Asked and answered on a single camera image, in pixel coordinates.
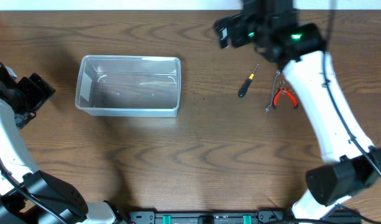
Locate red handled pliers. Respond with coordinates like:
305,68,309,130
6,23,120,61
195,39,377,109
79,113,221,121
272,81,298,109

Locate black mounting rail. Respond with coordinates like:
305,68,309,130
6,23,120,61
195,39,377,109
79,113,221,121
122,209,362,224

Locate clear plastic storage container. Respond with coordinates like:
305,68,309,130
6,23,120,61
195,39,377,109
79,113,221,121
75,55,181,117

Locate silver double-ended wrench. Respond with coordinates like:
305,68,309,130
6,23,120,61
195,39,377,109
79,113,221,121
265,70,281,113

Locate black cable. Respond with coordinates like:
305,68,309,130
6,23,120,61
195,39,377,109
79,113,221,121
322,0,381,224
0,57,70,224

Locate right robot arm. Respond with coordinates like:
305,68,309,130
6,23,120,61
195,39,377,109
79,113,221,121
213,1,381,223

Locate black yellow screwdriver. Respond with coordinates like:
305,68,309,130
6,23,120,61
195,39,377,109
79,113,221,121
237,64,260,98

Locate black left cable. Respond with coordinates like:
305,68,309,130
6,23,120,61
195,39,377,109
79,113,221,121
0,57,70,224

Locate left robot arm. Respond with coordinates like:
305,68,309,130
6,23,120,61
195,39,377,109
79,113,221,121
0,62,131,223

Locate black right cable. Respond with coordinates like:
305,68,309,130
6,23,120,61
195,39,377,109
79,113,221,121
322,0,381,224

